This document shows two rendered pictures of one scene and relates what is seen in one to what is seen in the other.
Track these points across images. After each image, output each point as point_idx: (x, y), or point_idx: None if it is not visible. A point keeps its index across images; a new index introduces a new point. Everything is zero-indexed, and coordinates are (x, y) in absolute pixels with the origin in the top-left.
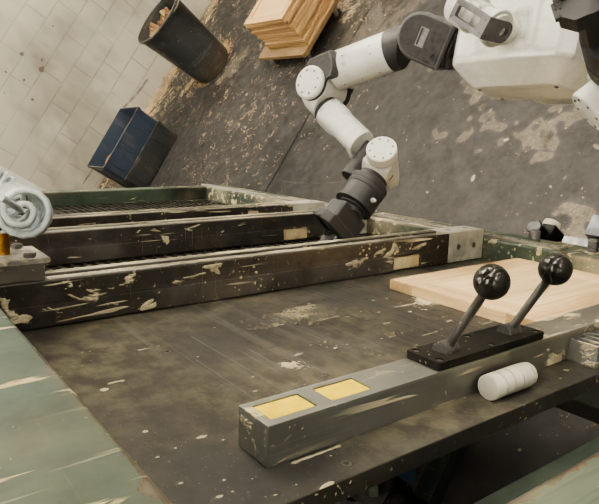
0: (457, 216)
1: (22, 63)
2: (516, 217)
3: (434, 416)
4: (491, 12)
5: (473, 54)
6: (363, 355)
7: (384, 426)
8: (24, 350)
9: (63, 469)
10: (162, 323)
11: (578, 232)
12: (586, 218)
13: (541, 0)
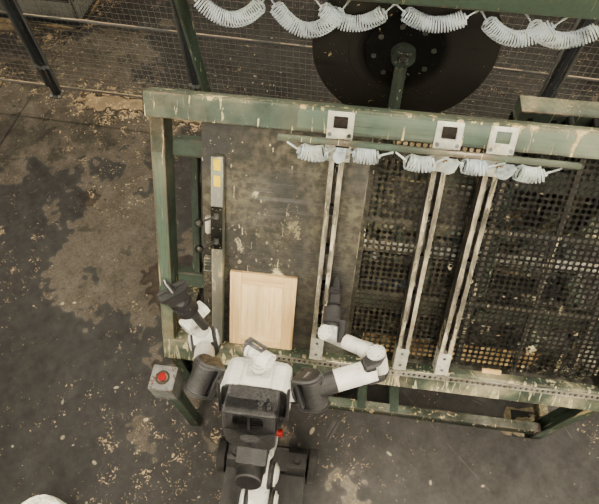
0: (445, 497)
1: None
2: (396, 497)
3: (210, 198)
4: (247, 348)
5: (276, 364)
6: (249, 215)
7: None
8: (239, 122)
9: (187, 110)
10: (311, 185)
11: (348, 486)
12: (346, 497)
13: (241, 376)
